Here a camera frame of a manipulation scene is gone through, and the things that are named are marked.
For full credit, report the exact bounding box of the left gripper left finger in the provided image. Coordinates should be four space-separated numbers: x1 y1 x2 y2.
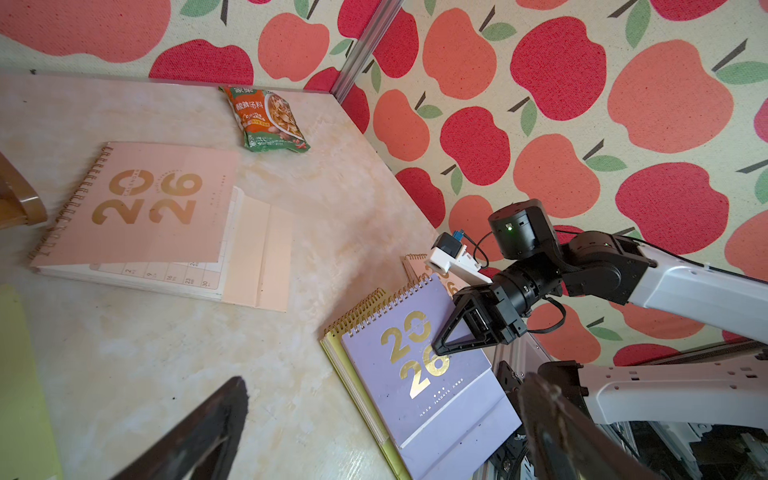
115 376 249 479

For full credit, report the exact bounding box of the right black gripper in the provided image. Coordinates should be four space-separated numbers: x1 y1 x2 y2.
431 272 561 356

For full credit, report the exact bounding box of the open pink 2026 calendar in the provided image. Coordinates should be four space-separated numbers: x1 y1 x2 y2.
31 142 293 312

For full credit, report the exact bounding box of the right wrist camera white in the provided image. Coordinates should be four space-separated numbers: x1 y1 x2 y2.
426 232 492 286

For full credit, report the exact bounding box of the wooden spice rack shelf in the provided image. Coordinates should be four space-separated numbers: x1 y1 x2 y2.
0 154 48 229

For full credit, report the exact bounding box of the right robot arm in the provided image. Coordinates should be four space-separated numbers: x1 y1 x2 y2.
427 200 767 479

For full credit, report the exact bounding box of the right aluminium corner post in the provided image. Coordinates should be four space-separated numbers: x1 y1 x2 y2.
331 0 403 104

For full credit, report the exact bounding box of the purple 2026 calendar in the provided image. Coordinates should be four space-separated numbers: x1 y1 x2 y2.
341 275 521 479

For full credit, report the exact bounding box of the green orange snack packet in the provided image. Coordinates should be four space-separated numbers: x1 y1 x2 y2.
219 86 310 153

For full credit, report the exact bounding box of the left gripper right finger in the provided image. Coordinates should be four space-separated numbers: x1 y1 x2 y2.
519 373 658 480

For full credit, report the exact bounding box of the pink 2026 calendar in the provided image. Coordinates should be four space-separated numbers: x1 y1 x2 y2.
401 254 468 296
31 142 293 312

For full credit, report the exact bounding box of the green 2026 calendar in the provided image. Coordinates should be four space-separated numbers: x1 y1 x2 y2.
1 284 63 479
319 288 411 480

